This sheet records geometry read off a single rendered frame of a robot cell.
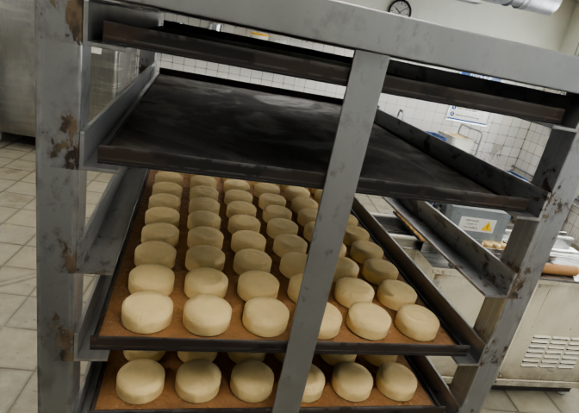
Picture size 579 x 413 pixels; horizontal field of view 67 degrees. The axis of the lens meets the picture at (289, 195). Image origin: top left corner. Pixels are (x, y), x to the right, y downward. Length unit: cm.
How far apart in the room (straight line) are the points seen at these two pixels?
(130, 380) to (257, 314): 15
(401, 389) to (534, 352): 253
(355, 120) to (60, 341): 32
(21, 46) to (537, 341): 548
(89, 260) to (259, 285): 20
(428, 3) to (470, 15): 61
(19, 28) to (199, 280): 537
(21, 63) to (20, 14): 51
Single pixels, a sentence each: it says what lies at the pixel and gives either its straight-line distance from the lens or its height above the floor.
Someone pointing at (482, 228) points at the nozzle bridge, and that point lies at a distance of 241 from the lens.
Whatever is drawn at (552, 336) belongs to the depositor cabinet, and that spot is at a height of 46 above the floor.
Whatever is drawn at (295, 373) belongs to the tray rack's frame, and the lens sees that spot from 49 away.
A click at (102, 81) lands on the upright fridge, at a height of 94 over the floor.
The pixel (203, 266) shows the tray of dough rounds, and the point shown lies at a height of 151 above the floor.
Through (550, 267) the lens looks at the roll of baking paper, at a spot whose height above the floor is 89.
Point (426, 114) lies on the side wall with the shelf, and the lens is 672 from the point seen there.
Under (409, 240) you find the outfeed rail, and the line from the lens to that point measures 250.
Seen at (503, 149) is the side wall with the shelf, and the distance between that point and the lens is 739.
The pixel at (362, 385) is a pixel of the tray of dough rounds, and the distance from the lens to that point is 57.
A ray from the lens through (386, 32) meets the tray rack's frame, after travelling 36.
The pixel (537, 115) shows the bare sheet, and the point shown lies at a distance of 46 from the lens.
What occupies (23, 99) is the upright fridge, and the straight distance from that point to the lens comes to 588.
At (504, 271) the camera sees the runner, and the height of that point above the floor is 160.
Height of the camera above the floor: 179
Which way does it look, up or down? 19 degrees down
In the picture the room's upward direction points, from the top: 11 degrees clockwise
